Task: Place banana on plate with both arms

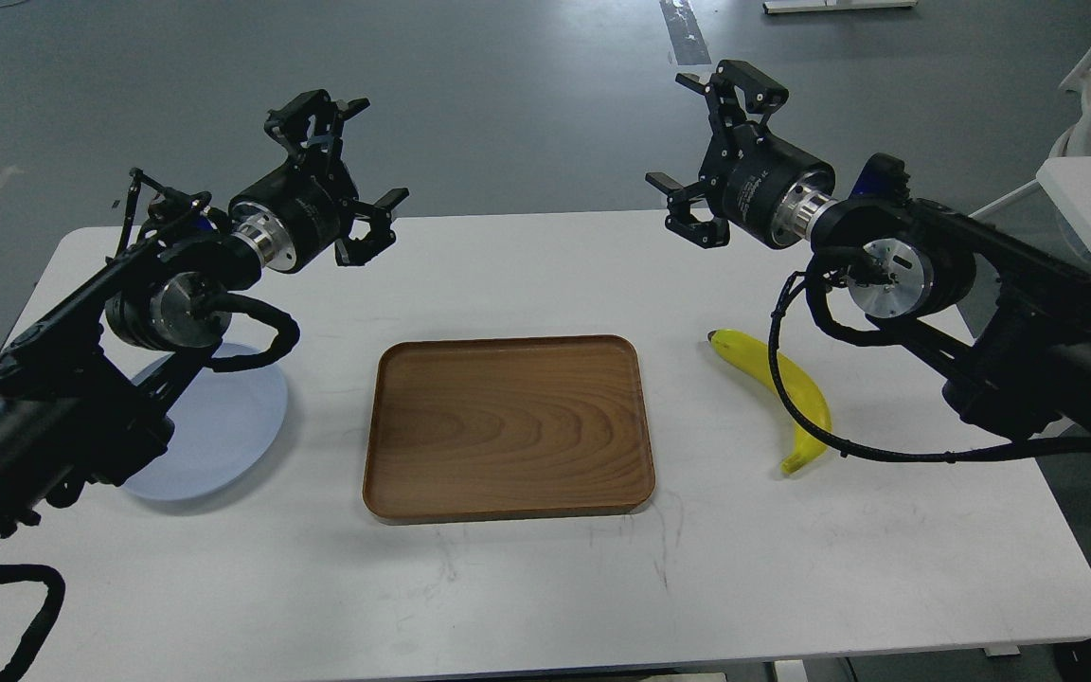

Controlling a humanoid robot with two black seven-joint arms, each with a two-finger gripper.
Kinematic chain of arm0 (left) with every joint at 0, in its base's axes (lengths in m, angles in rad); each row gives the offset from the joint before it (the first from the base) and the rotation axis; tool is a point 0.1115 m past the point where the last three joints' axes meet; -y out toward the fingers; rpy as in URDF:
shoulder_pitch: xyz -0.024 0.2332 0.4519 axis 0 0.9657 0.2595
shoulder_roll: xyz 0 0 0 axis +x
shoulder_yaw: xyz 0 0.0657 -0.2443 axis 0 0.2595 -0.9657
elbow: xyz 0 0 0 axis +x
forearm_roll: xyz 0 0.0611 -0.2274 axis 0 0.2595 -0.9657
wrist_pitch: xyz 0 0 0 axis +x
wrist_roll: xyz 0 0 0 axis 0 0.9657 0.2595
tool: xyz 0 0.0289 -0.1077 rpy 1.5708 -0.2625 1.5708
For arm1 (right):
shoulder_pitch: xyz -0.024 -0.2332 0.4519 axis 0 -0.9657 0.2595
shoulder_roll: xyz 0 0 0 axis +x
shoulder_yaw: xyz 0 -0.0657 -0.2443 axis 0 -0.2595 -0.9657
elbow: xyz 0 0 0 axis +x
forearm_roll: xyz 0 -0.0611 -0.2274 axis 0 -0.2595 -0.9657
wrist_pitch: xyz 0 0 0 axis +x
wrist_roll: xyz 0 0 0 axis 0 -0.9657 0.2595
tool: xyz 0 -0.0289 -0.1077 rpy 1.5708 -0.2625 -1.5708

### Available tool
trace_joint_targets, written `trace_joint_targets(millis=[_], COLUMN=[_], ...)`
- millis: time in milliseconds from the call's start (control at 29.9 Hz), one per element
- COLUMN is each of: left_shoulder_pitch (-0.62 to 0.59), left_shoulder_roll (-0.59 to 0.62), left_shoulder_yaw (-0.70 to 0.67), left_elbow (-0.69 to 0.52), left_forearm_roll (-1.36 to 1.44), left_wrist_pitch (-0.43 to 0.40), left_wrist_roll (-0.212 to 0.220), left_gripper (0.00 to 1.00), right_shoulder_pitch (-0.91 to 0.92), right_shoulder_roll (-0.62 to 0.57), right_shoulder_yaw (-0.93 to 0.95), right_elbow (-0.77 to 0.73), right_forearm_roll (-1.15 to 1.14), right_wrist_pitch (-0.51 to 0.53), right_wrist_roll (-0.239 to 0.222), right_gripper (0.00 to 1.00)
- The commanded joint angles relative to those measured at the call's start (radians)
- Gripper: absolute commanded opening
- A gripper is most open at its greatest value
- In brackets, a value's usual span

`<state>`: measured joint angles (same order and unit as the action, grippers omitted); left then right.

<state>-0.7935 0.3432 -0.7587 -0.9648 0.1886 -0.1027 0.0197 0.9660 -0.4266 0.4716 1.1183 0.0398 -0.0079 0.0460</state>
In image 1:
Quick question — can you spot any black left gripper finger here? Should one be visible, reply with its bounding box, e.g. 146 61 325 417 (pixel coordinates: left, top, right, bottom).
334 188 410 267
264 89 371 171

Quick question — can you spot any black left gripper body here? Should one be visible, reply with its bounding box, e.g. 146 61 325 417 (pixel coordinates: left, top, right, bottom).
229 163 358 275

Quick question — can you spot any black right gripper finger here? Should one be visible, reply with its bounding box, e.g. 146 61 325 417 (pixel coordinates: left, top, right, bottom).
675 60 791 143
645 171 730 249

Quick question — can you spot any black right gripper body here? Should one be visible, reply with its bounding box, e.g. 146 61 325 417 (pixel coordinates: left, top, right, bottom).
700 128 835 250

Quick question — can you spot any light blue plate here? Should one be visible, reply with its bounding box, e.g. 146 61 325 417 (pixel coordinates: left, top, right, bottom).
122 366 289 502

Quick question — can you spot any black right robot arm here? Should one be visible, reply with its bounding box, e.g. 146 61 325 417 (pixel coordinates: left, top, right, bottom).
645 60 1091 463

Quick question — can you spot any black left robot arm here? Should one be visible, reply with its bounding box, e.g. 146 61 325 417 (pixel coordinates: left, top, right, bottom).
0 89 410 681

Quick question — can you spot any yellow banana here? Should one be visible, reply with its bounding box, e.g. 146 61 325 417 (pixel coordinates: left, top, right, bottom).
706 330 832 476

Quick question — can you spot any brown wooden tray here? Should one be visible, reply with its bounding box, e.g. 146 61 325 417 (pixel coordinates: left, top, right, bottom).
361 335 655 524

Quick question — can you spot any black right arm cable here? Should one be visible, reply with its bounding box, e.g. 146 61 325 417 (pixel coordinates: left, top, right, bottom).
768 248 1091 464

